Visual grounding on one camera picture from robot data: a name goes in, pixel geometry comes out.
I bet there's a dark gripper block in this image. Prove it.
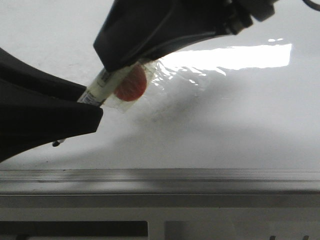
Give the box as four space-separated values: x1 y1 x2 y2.
225 0 275 35

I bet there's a grey aluminium whiteboard frame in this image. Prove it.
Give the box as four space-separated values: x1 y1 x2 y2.
0 168 320 195

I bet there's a red round magnet with tape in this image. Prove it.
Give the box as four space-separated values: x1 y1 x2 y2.
103 59 157 113

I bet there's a white whiteboard marker pen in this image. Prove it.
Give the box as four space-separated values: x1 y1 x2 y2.
51 65 133 147

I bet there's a white whiteboard surface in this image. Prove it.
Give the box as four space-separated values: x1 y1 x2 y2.
0 0 320 171

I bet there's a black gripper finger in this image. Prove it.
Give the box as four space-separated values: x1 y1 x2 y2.
93 0 254 73
0 49 103 162

